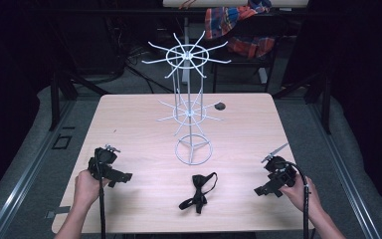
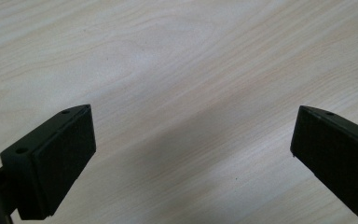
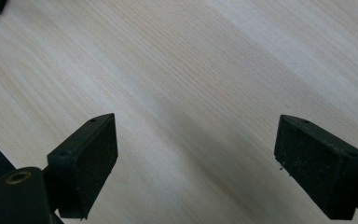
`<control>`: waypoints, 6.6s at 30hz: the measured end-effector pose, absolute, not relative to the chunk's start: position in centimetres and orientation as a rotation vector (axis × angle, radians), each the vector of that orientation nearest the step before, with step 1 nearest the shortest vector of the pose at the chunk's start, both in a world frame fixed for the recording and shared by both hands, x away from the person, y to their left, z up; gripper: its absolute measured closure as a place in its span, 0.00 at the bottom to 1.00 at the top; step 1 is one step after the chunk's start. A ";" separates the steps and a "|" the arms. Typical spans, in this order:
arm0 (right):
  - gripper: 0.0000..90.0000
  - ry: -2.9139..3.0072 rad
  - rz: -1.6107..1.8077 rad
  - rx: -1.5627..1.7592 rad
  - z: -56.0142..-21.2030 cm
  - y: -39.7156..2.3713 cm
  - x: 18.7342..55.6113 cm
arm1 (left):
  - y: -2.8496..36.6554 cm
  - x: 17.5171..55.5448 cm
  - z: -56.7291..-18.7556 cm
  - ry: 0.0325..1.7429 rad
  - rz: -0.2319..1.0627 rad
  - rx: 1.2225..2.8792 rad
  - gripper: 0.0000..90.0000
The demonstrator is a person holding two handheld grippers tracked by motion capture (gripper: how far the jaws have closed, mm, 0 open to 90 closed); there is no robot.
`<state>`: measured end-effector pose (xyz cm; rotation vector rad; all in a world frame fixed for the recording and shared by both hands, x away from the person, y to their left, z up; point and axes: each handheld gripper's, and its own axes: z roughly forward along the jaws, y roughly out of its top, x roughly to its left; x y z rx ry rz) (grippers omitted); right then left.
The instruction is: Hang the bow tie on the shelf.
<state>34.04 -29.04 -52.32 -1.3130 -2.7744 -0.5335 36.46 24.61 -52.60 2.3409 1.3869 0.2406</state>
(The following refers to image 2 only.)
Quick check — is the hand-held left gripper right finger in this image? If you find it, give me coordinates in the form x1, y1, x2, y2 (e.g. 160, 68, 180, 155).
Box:
289, 105, 358, 222

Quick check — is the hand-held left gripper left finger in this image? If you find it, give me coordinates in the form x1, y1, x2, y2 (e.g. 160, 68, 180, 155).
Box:
0, 104, 97, 221

